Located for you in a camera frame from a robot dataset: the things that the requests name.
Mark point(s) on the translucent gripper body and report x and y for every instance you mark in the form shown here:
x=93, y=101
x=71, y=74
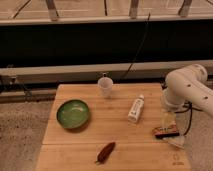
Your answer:
x=168, y=130

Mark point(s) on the dried red pepper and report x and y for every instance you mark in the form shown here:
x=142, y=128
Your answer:
x=105, y=152

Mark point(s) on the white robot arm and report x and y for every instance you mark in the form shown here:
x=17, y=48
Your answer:
x=184, y=84

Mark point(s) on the white tube bottle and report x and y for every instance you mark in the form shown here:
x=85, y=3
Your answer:
x=136, y=108

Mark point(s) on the translucent plastic cup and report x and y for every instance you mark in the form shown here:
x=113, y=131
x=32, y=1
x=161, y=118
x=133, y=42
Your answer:
x=105, y=85

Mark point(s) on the green ceramic bowl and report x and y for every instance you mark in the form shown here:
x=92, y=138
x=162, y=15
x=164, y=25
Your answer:
x=73, y=114

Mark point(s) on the grey metal rail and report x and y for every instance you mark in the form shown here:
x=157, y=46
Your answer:
x=92, y=72

